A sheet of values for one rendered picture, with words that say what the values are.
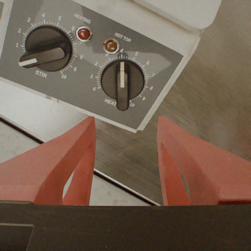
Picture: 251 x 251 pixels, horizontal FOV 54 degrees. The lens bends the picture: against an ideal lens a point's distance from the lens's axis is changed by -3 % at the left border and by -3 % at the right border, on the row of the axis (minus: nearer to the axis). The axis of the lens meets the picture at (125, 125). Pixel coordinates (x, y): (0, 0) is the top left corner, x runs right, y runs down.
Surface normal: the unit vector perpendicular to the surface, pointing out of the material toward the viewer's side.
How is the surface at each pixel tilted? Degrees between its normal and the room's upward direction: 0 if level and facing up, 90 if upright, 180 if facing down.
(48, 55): 30
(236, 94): 0
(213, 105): 0
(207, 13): 0
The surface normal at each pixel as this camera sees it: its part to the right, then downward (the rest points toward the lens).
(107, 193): 0.22, 0.15
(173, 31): 0.00, 0.59
